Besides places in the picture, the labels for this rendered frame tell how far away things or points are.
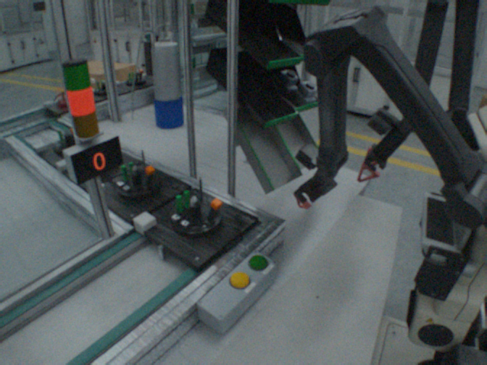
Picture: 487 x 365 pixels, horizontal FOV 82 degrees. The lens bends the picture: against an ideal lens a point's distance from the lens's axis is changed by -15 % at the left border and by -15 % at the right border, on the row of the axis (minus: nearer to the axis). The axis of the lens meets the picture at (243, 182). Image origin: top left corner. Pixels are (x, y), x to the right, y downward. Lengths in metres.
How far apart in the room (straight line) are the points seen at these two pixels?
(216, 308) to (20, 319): 0.44
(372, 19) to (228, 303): 0.59
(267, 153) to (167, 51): 0.84
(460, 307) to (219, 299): 0.64
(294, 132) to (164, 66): 0.78
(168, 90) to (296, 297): 1.20
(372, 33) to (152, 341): 0.66
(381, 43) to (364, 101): 4.17
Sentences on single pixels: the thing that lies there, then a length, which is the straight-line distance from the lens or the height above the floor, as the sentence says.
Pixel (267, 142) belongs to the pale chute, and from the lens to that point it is 1.03.
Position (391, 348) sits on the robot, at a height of 0.28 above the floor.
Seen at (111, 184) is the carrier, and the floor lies 0.97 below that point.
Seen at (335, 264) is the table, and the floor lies 0.86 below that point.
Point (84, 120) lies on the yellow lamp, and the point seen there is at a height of 1.30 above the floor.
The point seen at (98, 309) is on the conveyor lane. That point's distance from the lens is 0.80.
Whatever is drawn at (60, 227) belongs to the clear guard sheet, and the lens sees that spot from 0.82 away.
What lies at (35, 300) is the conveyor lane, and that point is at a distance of 0.84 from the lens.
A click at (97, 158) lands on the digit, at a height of 1.21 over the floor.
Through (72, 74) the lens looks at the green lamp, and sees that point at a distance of 0.68.
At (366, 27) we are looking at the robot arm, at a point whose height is 1.49.
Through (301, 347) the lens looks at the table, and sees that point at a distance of 0.78.
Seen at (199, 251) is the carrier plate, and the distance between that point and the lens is 0.80.
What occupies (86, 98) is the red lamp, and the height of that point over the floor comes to 1.34.
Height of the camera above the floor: 1.52
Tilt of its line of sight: 32 degrees down
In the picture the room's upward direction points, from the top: 1 degrees clockwise
